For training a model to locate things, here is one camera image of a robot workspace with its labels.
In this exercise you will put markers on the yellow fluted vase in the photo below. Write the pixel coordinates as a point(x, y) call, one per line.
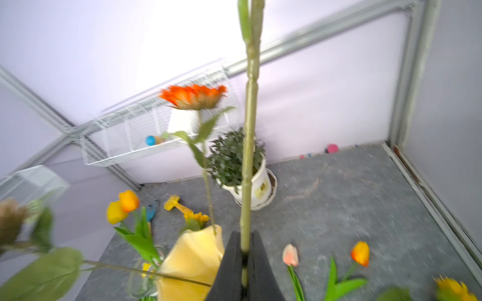
point(195, 256)

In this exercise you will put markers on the pink ball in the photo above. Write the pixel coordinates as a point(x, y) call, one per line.
point(332, 148)

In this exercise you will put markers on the orange tulip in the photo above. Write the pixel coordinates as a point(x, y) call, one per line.
point(130, 204)
point(336, 289)

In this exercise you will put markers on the pink tulip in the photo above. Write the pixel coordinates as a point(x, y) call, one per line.
point(291, 259)

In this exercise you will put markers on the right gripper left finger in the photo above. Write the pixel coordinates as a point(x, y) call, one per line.
point(228, 282)

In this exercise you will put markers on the blue toy rake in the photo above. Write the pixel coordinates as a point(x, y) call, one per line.
point(151, 211)

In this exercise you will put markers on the small white wire basket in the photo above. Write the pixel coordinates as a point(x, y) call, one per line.
point(35, 187)

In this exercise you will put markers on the orange gerbera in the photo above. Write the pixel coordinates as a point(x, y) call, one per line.
point(197, 98)
point(251, 14)

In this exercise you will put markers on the yellow toy shovel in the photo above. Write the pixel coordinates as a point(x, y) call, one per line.
point(173, 202)

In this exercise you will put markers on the yellow gerbera right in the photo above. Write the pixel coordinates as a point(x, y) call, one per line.
point(447, 289)

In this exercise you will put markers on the long white wire basket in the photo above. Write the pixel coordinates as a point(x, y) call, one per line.
point(120, 136)

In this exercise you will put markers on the aluminium frame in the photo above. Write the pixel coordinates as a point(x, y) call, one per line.
point(423, 17)

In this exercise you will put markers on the potted green plant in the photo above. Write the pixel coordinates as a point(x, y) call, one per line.
point(225, 166)

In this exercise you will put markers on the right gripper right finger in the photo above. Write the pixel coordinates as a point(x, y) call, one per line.
point(262, 285)

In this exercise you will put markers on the clear glass vase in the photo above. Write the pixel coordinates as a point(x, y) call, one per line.
point(142, 285)

